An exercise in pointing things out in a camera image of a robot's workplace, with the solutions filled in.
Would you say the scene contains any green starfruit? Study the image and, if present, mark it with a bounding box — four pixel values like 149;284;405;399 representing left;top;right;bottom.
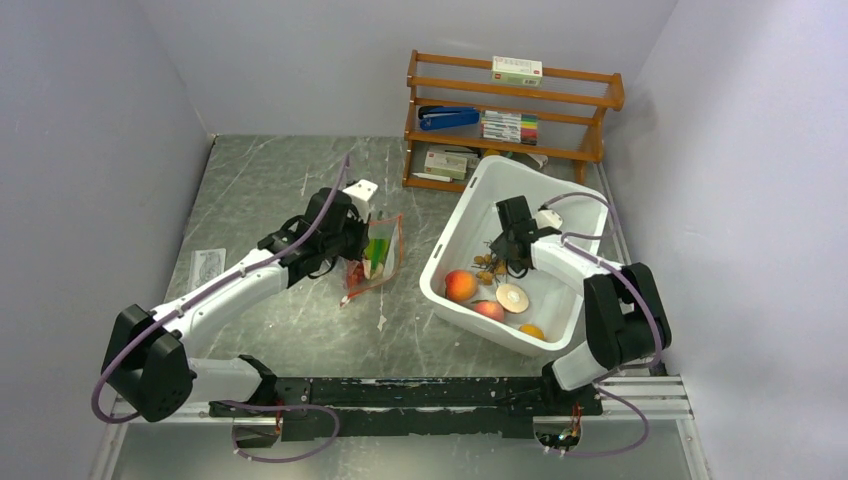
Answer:
365;238;391;264

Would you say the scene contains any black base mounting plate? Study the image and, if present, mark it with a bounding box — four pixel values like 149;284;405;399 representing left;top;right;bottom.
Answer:
208;376;603;441

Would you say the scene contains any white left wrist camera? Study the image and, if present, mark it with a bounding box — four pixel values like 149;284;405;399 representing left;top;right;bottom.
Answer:
342;179;378;223

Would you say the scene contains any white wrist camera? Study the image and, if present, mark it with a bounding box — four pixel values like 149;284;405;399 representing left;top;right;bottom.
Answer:
342;179;378;223
534;209;563;230

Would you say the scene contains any white red box lower shelf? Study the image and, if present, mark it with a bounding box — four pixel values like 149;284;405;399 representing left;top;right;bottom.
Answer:
424;145;480;181

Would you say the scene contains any large orange peach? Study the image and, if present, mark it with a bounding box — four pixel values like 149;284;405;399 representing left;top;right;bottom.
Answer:
444;269;478;303

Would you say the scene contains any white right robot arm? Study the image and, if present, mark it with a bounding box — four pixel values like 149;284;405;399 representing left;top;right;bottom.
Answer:
491;196;672;414

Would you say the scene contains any clear zip top bag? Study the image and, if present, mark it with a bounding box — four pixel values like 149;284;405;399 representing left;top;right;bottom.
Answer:
340;214;403;307

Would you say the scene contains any coloured marker pen pack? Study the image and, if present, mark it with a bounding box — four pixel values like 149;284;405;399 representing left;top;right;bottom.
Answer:
480;110;539;146

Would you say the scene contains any wooden shelf rack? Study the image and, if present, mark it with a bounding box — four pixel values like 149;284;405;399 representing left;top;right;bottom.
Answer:
402;50;626;192

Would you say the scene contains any white plastic bin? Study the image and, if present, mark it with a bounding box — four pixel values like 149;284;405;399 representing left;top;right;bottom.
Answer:
419;156;608;356

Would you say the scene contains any aluminium rail frame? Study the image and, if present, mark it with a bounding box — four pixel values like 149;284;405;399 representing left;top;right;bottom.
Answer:
589;164;695;421

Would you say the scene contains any small red peach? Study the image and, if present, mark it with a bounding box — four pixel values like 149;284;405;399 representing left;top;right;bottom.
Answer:
473;301;505;323

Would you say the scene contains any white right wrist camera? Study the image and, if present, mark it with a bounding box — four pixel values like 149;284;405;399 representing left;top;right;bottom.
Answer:
534;209;563;230

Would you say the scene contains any half cut mushroom slice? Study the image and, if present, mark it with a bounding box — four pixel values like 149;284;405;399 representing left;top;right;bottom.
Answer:
495;284;530;314

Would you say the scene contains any white green box on shelf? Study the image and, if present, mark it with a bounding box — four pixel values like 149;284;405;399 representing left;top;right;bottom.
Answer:
491;56;544;88

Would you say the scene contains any brown longan twig bunch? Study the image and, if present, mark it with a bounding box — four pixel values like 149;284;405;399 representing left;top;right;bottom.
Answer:
472;252;509;286

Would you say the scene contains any blue stapler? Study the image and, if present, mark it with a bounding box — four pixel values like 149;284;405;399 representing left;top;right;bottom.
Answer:
417;105;480;131

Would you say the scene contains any paper sheet on table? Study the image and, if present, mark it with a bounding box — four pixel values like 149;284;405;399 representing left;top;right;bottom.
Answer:
188;248;226;292

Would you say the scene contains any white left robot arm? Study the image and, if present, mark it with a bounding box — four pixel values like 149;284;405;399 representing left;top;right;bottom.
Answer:
92;180;377;422

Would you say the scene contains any small orange fruit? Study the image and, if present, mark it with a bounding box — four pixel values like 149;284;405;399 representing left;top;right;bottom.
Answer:
519;324;546;341

